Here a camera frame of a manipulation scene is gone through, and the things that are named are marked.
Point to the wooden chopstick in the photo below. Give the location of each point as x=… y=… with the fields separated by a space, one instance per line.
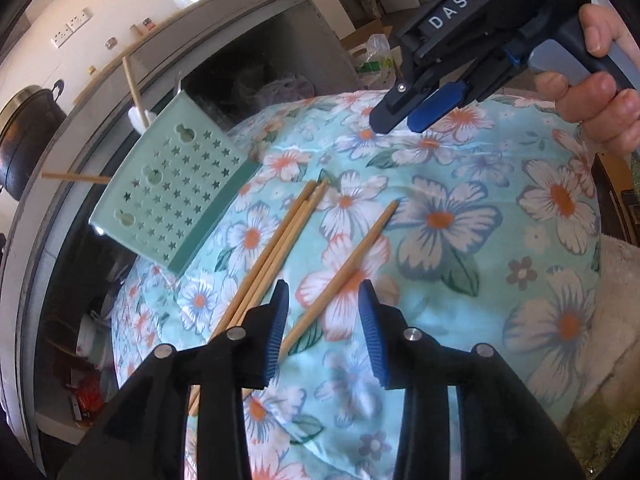
x=270 y=254
x=68 y=177
x=135 y=93
x=341 y=277

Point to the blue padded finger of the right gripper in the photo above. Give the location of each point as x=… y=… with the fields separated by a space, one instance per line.
x=436 y=106

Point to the person's right hand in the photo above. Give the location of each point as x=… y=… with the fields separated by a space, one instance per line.
x=608 y=117

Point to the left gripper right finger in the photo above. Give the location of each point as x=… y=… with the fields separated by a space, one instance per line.
x=504 y=432

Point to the floral quilted cloth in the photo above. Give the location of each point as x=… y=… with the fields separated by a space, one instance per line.
x=495 y=238

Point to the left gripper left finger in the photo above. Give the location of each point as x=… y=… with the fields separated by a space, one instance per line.
x=141 y=433

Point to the mint green utensil holder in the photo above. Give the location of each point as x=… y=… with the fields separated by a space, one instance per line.
x=173 y=187

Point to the small white plastic spoon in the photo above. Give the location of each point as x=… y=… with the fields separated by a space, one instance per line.
x=136 y=119

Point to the white wall socket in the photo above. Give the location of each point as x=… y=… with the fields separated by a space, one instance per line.
x=70 y=27

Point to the white plastic bag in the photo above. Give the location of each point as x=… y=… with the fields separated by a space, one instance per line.
x=374 y=63

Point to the black cooking pot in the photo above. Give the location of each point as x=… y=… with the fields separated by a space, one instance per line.
x=28 y=122

